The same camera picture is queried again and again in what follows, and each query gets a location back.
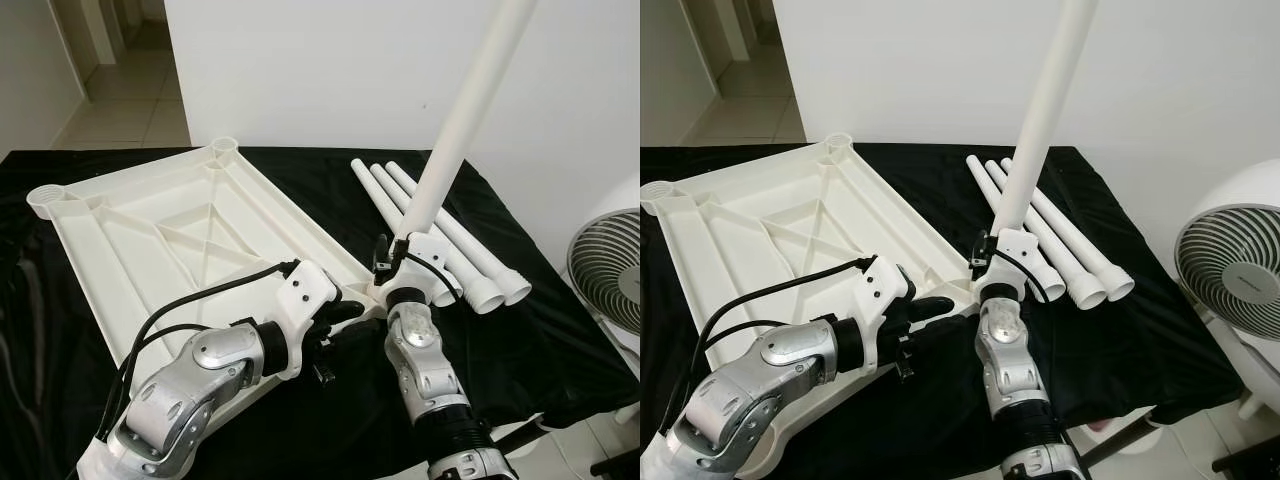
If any white plastic children table top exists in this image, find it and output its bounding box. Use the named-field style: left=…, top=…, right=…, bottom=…
left=27, top=137, right=403, bottom=431
left=640, top=132, right=1001, bottom=480

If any black tablecloth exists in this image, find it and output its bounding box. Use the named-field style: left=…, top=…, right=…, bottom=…
left=0, top=147, right=641, bottom=480
left=640, top=145, right=1246, bottom=476

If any white round floor fan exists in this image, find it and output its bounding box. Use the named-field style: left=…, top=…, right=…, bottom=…
left=1175, top=160, right=1280, bottom=421
left=567, top=180, right=641, bottom=338

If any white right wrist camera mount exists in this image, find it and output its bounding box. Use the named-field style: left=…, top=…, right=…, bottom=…
left=972, top=228, right=1031, bottom=301
left=378, top=228, right=446, bottom=306

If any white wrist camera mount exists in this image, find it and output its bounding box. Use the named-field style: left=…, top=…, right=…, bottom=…
left=972, top=228, right=1031, bottom=301
left=262, top=260, right=341, bottom=381
left=378, top=228, right=446, bottom=306
left=850, top=255, right=916, bottom=376

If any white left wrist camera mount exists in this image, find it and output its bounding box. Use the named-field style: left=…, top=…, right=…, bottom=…
left=850, top=255, right=916, bottom=376
left=262, top=260, right=341, bottom=381

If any black left gripper power cable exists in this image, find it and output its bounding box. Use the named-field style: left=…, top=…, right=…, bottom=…
left=685, top=316, right=821, bottom=411
left=105, top=318, right=241, bottom=421

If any black metal table frame bar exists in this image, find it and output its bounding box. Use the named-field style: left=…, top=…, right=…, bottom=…
left=1085, top=408, right=1166, bottom=463

